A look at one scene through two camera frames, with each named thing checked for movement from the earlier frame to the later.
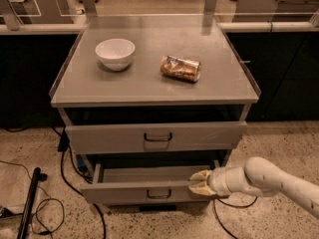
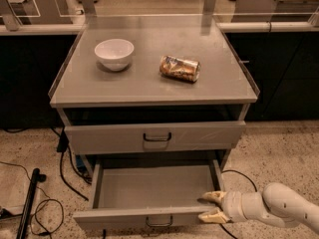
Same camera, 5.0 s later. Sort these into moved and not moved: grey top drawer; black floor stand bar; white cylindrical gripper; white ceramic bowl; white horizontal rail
Moved: white cylindrical gripper
Not moved: black floor stand bar; white ceramic bowl; grey top drawer; white horizontal rail
